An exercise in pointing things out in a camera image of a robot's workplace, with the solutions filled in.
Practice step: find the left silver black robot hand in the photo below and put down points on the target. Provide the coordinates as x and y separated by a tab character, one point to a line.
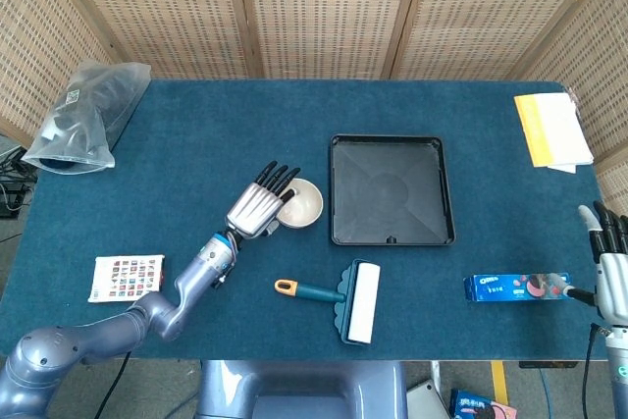
252	210

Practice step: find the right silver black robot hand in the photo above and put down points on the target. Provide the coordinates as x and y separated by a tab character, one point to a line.
613	277

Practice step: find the white round bowl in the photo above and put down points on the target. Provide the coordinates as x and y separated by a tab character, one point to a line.
305	208

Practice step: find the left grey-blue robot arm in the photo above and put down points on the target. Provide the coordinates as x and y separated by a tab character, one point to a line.
162	311

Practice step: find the black square plastic tray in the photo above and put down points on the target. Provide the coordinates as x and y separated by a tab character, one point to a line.
392	193

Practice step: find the blue table cloth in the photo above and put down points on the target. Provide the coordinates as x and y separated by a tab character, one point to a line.
221	134

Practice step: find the blue Oreo cookie box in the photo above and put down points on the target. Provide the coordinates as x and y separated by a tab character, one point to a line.
505	287

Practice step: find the white box with picture grid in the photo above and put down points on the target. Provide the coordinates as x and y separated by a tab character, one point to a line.
127	277

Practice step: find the yellow floor tape strip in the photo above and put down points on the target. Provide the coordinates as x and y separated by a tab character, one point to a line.
499	382

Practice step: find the yellow and white booklet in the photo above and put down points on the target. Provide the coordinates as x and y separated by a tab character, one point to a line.
554	129

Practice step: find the grey-blue robot torso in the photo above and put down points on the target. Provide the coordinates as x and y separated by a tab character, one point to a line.
299	389

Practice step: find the blue pink Oreo box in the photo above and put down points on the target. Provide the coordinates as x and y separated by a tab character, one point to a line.
478	406

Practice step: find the clear plastic bag dark contents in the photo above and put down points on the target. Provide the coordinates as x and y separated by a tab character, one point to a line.
83	120

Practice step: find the woven wooden folding screen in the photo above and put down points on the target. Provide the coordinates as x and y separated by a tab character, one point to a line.
324	7

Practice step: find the white flat box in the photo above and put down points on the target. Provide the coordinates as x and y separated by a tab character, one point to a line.
422	402

